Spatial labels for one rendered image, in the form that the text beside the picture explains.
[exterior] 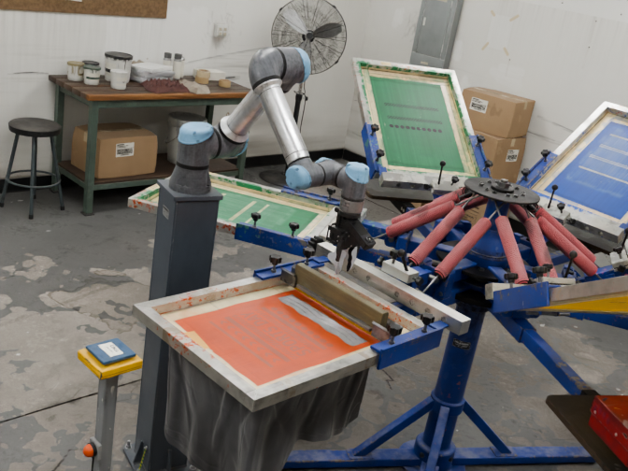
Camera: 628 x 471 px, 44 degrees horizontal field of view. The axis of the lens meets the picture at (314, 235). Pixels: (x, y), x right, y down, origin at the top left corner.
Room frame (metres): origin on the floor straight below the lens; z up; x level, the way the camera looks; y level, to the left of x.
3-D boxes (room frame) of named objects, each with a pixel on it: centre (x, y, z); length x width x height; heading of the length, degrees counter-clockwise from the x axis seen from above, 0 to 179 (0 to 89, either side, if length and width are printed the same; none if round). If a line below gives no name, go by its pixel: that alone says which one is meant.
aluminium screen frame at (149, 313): (2.19, 0.02, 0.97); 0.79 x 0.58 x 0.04; 137
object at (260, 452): (2.01, -0.09, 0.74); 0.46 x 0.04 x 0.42; 137
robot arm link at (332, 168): (2.40, -0.01, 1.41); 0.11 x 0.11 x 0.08; 50
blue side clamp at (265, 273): (2.55, 0.06, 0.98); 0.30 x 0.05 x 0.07; 137
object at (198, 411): (1.98, 0.22, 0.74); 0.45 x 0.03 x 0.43; 47
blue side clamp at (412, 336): (2.17, -0.34, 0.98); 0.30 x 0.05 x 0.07; 137
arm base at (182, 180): (2.65, 0.47, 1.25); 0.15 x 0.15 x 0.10
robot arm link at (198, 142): (2.66, 0.46, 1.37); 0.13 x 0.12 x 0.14; 140
